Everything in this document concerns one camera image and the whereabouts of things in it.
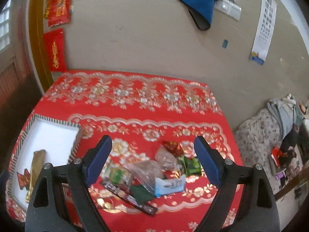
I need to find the clear bag of dates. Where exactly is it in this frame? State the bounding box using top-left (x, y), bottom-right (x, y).
top-left (155, 145), bottom-right (177, 171)

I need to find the red wall banner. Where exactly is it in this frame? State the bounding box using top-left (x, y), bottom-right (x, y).
top-left (45, 0), bottom-right (72, 27)
top-left (43, 28), bottom-right (67, 72)

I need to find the brown louvered door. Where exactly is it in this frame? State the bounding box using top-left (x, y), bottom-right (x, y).
top-left (0, 58), bottom-right (32, 112)

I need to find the red foil snack packet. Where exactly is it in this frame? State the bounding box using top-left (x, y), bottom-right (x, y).
top-left (162, 141), bottom-right (184, 157)

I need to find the clear plastic snack bag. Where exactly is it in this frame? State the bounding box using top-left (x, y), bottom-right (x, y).
top-left (127, 160), bottom-right (165, 194)

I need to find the white blue snack packet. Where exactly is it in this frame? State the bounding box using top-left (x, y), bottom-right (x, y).
top-left (154, 174), bottom-right (186, 197)

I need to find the white wall switch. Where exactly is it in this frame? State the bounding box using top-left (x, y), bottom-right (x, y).
top-left (214, 0), bottom-right (242, 21)

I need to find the white wall calendar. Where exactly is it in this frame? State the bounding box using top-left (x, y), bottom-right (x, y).
top-left (250, 0), bottom-right (277, 65)

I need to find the lower red wall banner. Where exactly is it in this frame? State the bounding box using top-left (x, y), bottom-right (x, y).
top-left (43, 28), bottom-right (67, 72)

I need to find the dark green pouch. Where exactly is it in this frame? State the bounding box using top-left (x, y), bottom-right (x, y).
top-left (130, 184), bottom-right (155, 205)

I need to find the green white snack packet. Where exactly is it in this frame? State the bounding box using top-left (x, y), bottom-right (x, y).
top-left (103, 165), bottom-right (132, 191)

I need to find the red item on sofa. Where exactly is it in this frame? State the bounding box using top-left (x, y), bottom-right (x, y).
top-left (271, 146), bottom-right (286, 168)

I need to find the dark chocolate bar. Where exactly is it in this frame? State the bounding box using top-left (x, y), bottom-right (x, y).
top-left (100, 180), bottom-right (158, 216)

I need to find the green black snack packet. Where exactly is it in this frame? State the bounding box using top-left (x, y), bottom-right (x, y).
top-left (181, 156), bottom-right (202, 177)

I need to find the small blue wall sticker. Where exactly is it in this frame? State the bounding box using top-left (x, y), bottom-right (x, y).
top-left (222, 39), bottom-right (228, 49)

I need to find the pile of grey clothes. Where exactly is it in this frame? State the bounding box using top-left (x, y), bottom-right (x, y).
top-left (267, 94), bottom-right (305, 139)

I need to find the floral covered sofa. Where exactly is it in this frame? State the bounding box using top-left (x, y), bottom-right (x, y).
top-left (234, 107), bottom-right (282, 193)

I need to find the window with panes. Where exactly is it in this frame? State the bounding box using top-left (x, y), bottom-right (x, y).
top-left (0, 0), bottom-right (12, 51)

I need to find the gold snack packet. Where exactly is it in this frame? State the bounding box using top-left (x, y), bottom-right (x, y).
top-left (25, 149), bottom-right (46, 203)

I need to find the striped white tray box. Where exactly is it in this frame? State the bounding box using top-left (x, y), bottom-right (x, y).
top-left (6, 114), bottom-right (82, 213)

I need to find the small red candy packet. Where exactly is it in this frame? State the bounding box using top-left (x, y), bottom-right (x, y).
top-left (17, 169), bottom-right (30, 190)

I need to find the upper red wall banner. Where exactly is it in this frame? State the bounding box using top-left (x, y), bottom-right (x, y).
top-left (45, 0), bottom-right (72, 27)

